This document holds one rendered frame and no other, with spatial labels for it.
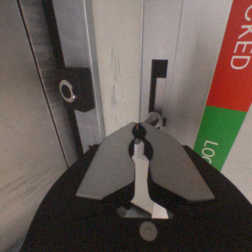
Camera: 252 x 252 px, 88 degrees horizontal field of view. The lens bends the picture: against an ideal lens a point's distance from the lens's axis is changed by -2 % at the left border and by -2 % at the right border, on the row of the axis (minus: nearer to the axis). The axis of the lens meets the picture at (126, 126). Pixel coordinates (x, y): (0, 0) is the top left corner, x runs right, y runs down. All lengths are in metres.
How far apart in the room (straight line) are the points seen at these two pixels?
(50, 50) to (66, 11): 0.06
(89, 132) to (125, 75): 0.13
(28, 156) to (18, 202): 0.08
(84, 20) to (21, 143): 0.19
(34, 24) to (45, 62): 0.05
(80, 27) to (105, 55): 0.04
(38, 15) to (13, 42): 0.05
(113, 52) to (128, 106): 0.07
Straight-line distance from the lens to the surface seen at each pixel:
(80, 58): 0.22
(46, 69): 0.26
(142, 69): 0.17
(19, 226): 0.35
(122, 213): 0.39
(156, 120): 0.17
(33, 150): 0.27
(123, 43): 0.18
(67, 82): 0.21
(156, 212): 0.24
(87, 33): 0.20
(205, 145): 0.18
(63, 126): 0.28
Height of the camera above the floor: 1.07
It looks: 28 degrees down
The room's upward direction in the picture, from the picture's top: 107 degrees clockwise
